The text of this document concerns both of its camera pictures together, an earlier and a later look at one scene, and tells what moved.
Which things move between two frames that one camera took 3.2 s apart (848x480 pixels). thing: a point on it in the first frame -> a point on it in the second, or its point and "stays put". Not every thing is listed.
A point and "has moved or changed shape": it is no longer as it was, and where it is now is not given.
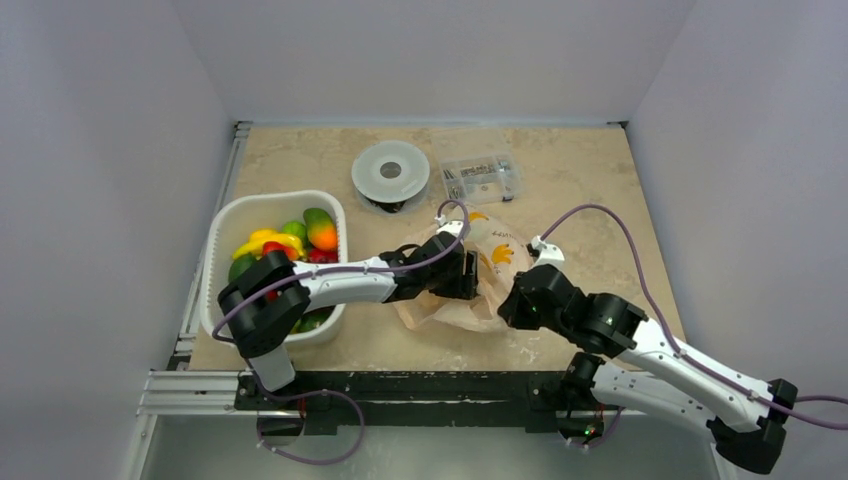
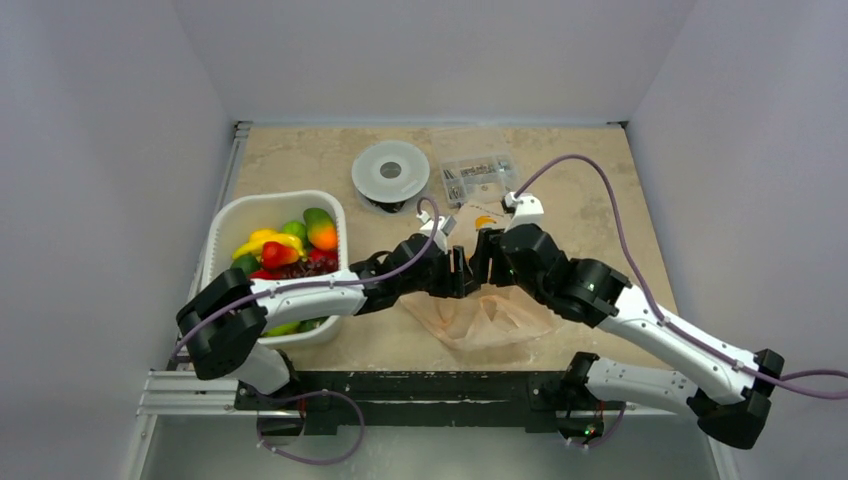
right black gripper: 515,307 -> 494,263
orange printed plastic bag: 505,255 has moved or changed shape
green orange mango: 321,228 stays put
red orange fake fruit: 269,246 stays put
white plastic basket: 232,219 stays put
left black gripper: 464,285 stays put
